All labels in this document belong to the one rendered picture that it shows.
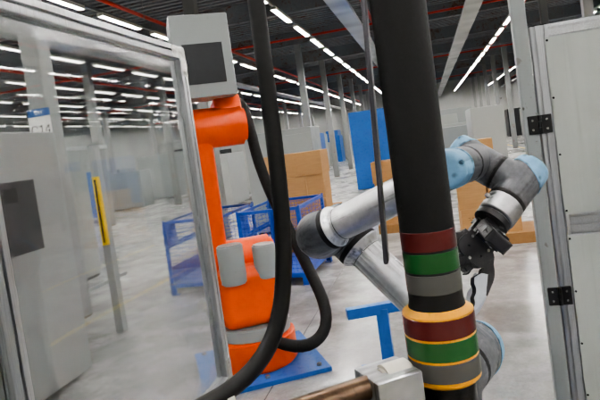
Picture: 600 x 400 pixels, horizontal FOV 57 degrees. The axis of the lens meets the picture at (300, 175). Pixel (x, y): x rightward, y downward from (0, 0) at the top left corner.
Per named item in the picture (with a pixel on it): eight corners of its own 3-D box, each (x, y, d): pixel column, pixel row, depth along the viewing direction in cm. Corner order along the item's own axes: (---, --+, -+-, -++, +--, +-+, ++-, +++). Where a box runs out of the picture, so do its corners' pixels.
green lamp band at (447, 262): (424, 279, 32) (421, 257, 32) (394, 269, 35) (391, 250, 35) (471, 266, 33) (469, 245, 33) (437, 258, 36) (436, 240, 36)
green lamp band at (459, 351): (434, 370, 32) (431, 350, 31) (393, 348, 36) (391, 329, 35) (495, 350, 33) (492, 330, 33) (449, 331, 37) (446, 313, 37)
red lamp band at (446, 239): (421, 256, 32) (419, 235, 32) (391, 249, 35) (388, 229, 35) (469, 245, 33) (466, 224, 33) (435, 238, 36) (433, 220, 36)
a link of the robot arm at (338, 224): (268, 229, 129) (449, 132, 102) (295, 220, 138) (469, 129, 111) (287, 276, 128) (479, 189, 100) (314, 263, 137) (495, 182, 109)
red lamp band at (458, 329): (431, 348, 31) (429, 327, 31) (390, 329, 35) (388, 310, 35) (492, 329, 33) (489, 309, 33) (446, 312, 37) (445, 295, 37)
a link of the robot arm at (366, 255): (466, 407, 118) (294, 235, 139) (487, 379, 130) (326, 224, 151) (502, 372, 113) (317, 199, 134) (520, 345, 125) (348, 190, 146)
